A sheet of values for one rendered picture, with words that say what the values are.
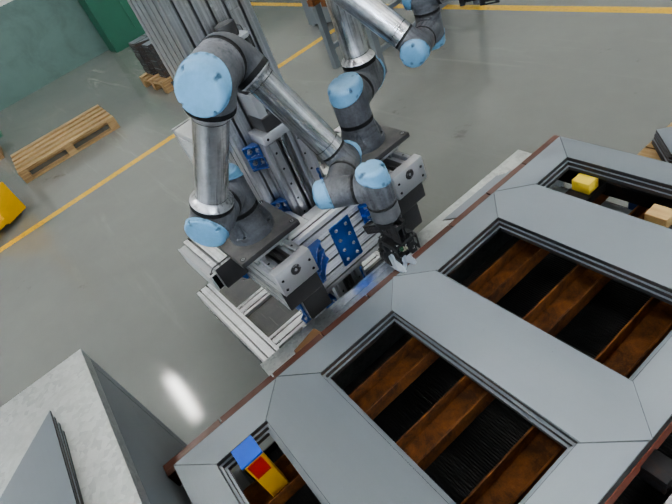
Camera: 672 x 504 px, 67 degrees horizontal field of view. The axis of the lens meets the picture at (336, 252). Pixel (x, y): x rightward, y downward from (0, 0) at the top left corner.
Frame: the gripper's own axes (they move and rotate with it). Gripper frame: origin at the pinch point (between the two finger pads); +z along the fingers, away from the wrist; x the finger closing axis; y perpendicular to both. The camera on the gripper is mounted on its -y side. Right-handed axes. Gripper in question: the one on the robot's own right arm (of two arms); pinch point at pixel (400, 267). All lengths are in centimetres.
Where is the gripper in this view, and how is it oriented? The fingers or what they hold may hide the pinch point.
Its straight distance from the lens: 142.4
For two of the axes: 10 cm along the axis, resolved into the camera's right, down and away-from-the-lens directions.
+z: 3.3, 7.0, 6.3
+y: 5.8, 3.8, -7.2
